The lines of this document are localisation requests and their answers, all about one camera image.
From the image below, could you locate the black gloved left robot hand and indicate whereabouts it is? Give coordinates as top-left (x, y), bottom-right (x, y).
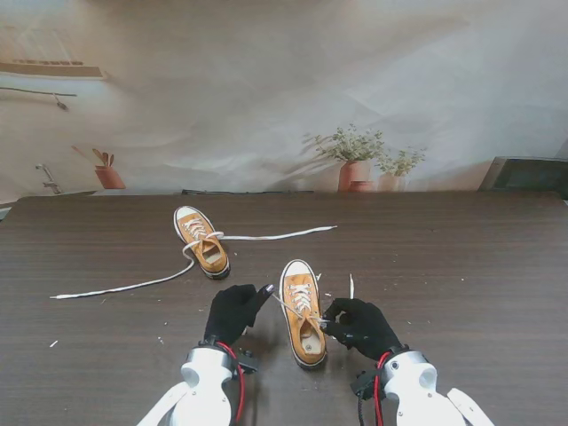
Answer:
top-left (203, 283), bottom-right (276, 350)

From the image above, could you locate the red wrist cable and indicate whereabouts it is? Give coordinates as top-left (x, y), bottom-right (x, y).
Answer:
top-left (374, 352), bottom-right (388, 426)
top-left (217, 341), bottom-right (249, 422)

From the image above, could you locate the printed kitchen backdrop cloth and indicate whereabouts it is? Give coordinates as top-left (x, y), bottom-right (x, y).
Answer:
top-left (0, 0), bottom-right (568, 196)

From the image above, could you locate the red right wrist cable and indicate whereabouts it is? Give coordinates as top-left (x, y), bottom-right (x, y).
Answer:
top-left (374, 352), bottom-right (388, 426)

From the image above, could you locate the red left wrist cable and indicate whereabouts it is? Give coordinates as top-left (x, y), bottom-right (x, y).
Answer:
top-left (217, 341), bottom-right (249, 422)

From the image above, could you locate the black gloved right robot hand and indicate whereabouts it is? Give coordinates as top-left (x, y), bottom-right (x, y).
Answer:
top-left (319, 297), bottom-right (405, 361)

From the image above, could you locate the yellow canvas sneaker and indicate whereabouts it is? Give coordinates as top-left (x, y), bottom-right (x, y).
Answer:
top-left (279, 259), bottom-right (328, 372)
top-left (172, 205), bottom-right (232, 280)

